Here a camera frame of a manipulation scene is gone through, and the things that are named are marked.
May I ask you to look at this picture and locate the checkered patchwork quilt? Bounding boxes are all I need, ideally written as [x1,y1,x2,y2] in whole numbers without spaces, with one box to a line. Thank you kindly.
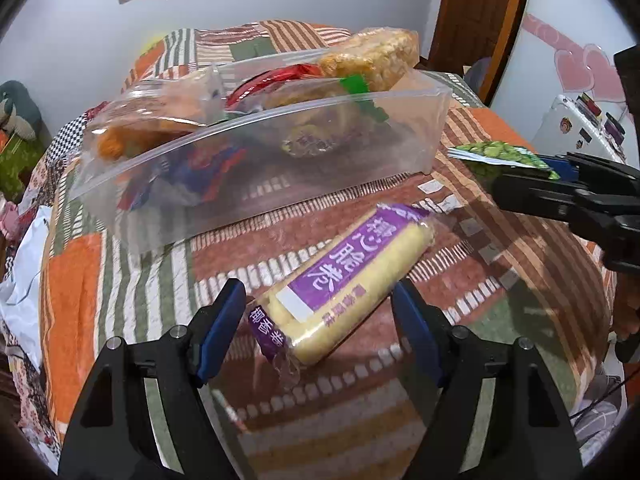
[17,101,108,219]

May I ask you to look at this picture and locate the pile of pillows and clothes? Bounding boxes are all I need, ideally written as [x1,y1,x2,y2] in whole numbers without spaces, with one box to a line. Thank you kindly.
[0,80,42,141]

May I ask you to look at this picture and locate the green pea snack packet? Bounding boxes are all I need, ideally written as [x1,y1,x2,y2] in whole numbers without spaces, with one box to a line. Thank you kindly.
[447,141,560,180]

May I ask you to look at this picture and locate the white plastic bag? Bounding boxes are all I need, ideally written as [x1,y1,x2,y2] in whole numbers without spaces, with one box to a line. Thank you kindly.
[1,206,52,370]

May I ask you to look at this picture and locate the clear plastic storage bin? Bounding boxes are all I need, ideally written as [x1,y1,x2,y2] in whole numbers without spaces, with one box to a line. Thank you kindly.
[70,49,451,255]

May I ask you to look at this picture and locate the puffed rice cake pack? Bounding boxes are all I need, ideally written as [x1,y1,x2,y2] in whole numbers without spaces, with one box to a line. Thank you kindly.
[318,27,420,92]

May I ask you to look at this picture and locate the brown wooden door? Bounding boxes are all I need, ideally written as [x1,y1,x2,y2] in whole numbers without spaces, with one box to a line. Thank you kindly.
[426,0,527,105]

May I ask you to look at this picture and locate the green gift box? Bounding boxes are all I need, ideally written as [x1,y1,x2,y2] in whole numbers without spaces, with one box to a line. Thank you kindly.
[0,134,44,203]

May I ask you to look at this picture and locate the orange fried snack bag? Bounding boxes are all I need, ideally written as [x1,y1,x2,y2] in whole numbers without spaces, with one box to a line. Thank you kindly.
[82,67,224,162]

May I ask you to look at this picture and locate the red snack bag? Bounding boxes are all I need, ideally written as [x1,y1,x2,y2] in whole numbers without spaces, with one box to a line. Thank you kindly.
[226,63,323,110]

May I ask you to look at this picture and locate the pink plush toy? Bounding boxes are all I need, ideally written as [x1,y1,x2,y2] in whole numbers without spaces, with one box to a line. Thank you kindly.
[0,194,20,240]

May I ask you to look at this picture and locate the purple label wafer roll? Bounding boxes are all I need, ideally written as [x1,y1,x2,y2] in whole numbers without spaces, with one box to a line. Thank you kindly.
[247,203,436,389]

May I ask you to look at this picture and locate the white sliding door with hearts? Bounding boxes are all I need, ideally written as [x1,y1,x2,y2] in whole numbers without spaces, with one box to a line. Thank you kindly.
[490,0,639,167]

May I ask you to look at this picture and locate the zip bag green seal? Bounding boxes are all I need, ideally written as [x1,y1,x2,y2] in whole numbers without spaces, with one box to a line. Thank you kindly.
[259,75,390,158]

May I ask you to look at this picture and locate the blue chip snack bag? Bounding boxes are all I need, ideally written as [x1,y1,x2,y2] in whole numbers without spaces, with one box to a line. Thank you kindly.
[117,143,246,211]

